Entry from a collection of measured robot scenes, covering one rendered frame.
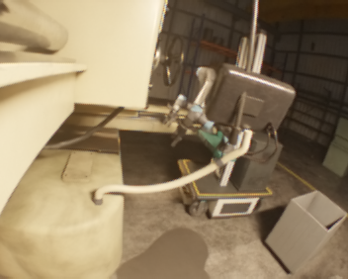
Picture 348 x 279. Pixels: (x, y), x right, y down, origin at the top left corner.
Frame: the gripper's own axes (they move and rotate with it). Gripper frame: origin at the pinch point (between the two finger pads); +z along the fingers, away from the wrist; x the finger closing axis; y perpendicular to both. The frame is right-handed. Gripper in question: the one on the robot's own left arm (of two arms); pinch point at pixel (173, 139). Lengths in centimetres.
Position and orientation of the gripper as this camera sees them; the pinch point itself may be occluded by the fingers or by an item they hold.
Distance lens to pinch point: 138.5
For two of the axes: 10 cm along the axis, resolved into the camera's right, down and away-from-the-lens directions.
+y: -8.3, -5.0, -2.7
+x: 0.1, 4.6, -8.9
